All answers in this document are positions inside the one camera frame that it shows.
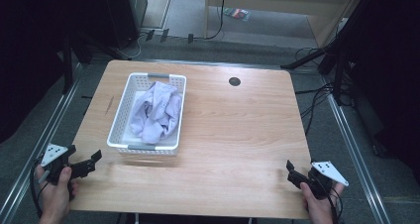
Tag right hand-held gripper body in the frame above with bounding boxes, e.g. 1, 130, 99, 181
306, 161, 350, 200

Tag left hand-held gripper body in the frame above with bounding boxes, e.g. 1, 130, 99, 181
40, 143, 77, 186

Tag white plastic basket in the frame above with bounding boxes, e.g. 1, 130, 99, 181
106, 71, 188, 157

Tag lavender cloth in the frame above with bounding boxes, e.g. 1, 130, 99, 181
129, 80, 183, 145

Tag person's right hand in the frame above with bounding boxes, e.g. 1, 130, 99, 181
299, 181, 345, 224

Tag person's left hand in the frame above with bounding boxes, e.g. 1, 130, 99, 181
35, 165, 80, 224

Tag black stand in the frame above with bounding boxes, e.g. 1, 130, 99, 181
279, 0, 380, 107

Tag dark cabinet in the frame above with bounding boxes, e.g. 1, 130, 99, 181
65, 0, 149, 55

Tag colourful packet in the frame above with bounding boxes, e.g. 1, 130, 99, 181
223, 7, 252, 22

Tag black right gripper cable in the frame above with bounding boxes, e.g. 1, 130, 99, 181
321, 178, 345, 224

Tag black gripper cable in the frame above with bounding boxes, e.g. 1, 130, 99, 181
321, 178, 345, 224
29, 156, 46, 219

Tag aluminium floor rail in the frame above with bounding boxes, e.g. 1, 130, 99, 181
321, 76, 393, 224
0, 62, 83, 224

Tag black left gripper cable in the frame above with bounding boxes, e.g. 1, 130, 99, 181
29, 156, 46, 219

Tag black floor cables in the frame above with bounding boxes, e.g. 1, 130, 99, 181
294, 46, 356, 137

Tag white floor cable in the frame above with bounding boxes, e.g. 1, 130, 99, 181
116, 32, 148, 60

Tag black hanging cable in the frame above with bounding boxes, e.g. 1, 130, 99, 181
203, 0, 229, 41

